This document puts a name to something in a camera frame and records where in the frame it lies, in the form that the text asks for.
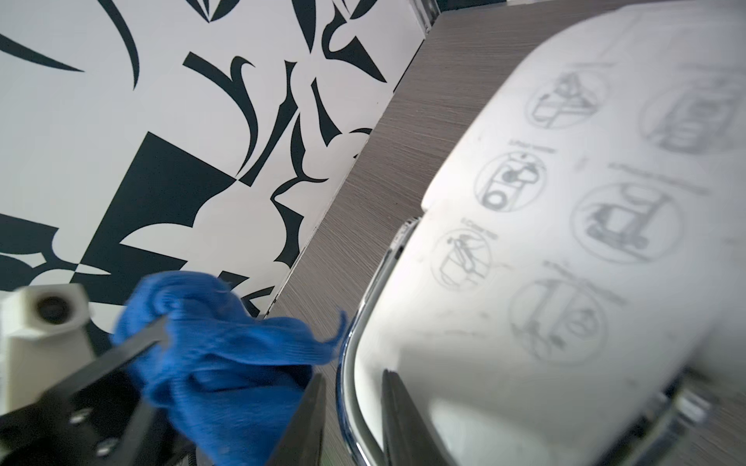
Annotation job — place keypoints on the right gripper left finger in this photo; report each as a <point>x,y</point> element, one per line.
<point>301,444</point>

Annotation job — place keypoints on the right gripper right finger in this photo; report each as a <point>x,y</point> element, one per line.
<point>406,438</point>

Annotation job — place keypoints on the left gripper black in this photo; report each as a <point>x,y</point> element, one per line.
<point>84,420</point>

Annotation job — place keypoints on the blue cloth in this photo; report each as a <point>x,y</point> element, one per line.
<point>227,381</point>

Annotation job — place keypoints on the white coffee machine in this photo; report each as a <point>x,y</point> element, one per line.
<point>573,292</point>

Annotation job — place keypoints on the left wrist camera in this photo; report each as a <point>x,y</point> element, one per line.
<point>43,341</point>

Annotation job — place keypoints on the aluminium cage frame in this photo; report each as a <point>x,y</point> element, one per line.
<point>426,12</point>

